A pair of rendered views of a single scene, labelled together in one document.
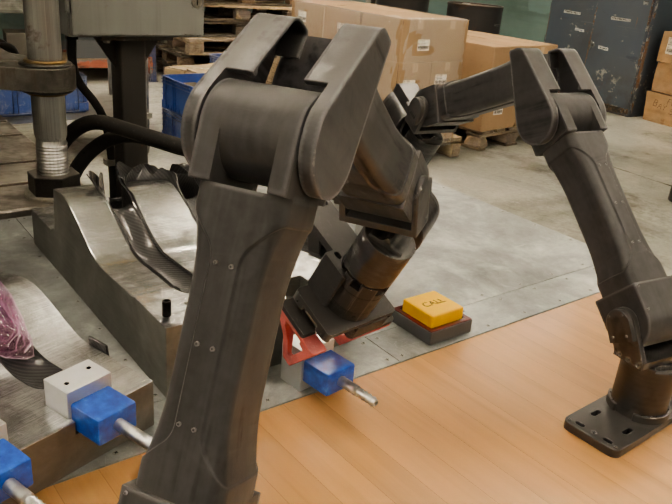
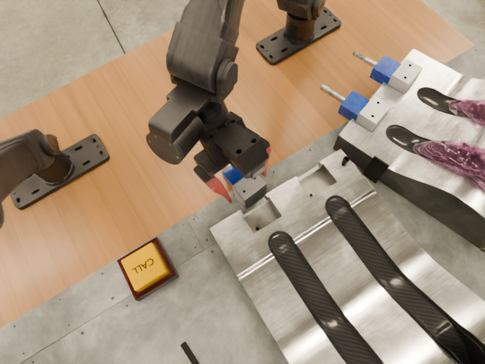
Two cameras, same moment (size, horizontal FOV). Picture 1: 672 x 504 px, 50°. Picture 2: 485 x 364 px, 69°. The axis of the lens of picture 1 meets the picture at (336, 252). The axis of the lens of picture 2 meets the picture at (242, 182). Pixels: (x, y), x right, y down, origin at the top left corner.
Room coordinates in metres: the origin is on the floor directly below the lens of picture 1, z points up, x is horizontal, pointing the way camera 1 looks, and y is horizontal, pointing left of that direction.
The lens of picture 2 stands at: (0.96, 0.07, 1.43)
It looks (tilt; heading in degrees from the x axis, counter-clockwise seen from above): 67 degrees down; 195
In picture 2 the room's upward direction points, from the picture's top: 8 degrees counter-clockwise
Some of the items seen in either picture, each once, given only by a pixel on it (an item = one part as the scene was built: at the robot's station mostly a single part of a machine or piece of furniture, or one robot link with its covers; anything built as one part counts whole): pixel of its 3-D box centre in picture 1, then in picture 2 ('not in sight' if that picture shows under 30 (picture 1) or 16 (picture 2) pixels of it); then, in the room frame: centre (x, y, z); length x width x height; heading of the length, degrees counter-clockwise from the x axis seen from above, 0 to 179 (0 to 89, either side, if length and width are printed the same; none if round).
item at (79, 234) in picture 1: (176, 245); (372, 327); (0.94, 0.23, 0.87); 0.50 x 0.26 x 0.14; 39
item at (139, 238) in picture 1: (174, 217); (381, 312); (0.92, 0.23, 0.92); 0.35 x 0.16 x 0.09; 39
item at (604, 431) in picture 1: (643, 385); (49, 163); (0.72, -0.37, 0.84); 0.20 x 0.07 x 0.08; 130
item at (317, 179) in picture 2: not in sight; (314, 183); (0.72, 0.13, 0.87); 0.05 x 0.05 x 0.04; 39
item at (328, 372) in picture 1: (334, 376); (234, 172); (0.70, -0.01, 0.83); 0.13 x 0.05 x 0.05; 45
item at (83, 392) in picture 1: (111, 419); (349, 104); (0.55, 0.19, 0.86); 0.13 x 0.05 x 0.05; 56
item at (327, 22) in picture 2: not in sight; (299, 22); (0.33, 0.09, 0.84); 0.20 x 0.07 x 0.08; 130
